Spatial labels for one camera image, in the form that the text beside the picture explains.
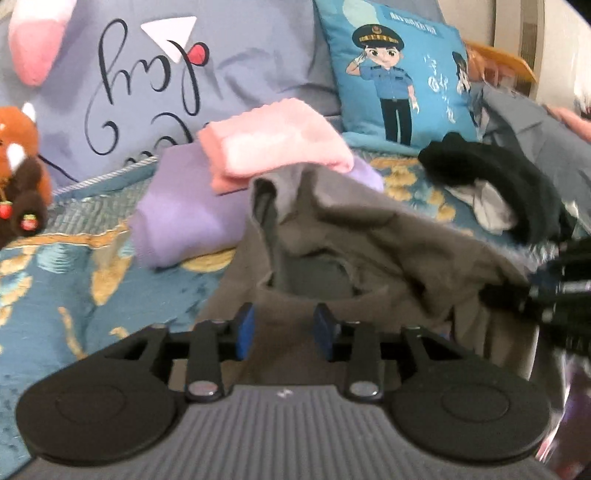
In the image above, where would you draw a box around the purple folded garment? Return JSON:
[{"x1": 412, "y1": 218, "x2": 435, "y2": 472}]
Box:
[{"x1": 128, "y1": 145, "x2": 385, "y2": 269}]

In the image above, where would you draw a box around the grey-blue cloth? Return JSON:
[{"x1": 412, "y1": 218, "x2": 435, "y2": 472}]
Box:
[{"x1": 480, "y1": 85, "x2": 591, "y2": 204}]

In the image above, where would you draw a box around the white grey cloth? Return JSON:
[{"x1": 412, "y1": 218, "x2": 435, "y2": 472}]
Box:
[{"x1": 450, "y1": 180, "x2": 520, "y2": 234}]

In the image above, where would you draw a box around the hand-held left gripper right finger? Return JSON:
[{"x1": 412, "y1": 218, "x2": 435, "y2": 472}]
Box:
[{"x1": 313, "y1": 302, "x2": 467, "y2": 401}]

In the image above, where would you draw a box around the lavender pillow with script print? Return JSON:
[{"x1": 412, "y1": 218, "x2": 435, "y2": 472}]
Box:
[{"x1": 0, "y1": 0, "x2": 342, "y2": 185}]

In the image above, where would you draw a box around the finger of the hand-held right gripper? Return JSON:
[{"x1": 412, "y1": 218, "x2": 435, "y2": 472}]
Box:
[{"x1": 482, "y1": 270, "x2": 561, "y2": 324}]

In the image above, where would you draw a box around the pink plush toy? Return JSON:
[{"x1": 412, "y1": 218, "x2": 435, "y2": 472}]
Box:
[{"x1": 8, "y1": 0, "x2": 77, "y2": 88}]

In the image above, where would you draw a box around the grey garment with pink trim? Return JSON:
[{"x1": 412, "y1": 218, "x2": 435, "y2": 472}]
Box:
[{"x1": 198, "y1": 164, "x2": 543, "y2": 384}]

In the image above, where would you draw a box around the red panda plush toy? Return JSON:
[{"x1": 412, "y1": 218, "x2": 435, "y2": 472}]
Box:
[{"x1": 0, "y1": 102, "x2": 54, "y2": 250}]

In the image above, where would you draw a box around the orange cloth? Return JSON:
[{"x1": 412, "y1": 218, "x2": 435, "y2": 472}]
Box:
[{"x1": 462, "y1": 39, "x2": 539, "y2": 84}]

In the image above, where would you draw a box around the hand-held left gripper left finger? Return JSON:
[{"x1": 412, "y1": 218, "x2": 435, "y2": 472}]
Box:
[{"x1": 99, "y1": 302, "x2": 256, "y2": 401}]

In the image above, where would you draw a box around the blue cartoon print pillow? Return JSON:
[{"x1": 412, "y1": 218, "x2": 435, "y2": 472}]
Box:
[{"x1": 313, "y1": 0, "x2": 483, "y2": 155}]

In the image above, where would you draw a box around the black fuzzy garment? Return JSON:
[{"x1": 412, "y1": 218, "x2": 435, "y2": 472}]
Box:
[{"x1": 418, "y1": 131, "x2": 578, "y2": 245}]

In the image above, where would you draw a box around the pink folded cloth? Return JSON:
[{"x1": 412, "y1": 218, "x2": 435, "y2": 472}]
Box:
[{"x1": 198, "y1": 99, "x2": 355, "y2": 195}]

